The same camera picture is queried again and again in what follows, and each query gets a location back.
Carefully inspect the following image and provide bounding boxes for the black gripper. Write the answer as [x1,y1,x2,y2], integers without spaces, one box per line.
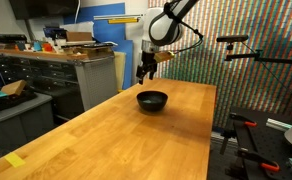
[136,52,157,85]

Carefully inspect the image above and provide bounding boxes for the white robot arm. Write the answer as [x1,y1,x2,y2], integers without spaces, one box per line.
[136,0,203,84]

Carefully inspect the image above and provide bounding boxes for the black bowl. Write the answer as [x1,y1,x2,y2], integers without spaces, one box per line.
[136,91,168,112]

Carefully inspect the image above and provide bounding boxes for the wooden block on bin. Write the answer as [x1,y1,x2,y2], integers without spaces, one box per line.
[1,80,26,95]

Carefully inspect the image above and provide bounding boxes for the blue foam board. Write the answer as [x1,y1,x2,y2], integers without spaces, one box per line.
[77,3,133,89]

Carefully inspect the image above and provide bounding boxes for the yellow level tool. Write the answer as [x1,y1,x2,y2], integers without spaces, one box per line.
[108,18,139,24]

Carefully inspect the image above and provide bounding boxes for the grey pegboard cabinet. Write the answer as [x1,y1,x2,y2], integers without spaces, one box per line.
[0,48,117,120]

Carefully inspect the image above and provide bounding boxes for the cardboard box on cabinet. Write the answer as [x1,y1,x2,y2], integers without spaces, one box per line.
[66,31,92,42]

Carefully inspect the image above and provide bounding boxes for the upper black orange clamp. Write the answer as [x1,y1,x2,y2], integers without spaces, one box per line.
[229,113,257,127]

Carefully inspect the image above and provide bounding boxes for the black orange clamp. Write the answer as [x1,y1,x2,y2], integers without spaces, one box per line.
[229,113,257,127]
[236,148,280,172]

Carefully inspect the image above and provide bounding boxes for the aluminium extrusion bar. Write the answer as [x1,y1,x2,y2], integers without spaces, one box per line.
[266,118,291,132]

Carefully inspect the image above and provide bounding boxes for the black perforated side table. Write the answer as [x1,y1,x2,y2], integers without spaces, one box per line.
[225,107,292,180]

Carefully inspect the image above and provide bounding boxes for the grey plastic storage bin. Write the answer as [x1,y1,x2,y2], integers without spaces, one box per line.
[0,93,55,150]

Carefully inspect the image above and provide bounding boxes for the lower black orange clamp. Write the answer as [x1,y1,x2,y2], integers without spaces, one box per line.
[236,148,280,172]

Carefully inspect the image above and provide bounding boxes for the yellow sticky note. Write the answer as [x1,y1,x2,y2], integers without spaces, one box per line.
[4,152,25,168]

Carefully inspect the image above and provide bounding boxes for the wrist camera wooden mount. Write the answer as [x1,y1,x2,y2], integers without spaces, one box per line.
[154,51,175,63]

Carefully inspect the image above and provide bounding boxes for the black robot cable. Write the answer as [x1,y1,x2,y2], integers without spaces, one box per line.
[163,2,205,54]

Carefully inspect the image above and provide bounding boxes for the black camera on stand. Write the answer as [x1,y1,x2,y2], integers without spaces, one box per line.
[216,35,249,43]

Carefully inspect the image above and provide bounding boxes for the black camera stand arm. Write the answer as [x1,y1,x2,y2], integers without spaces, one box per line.
[225,50,292,64]

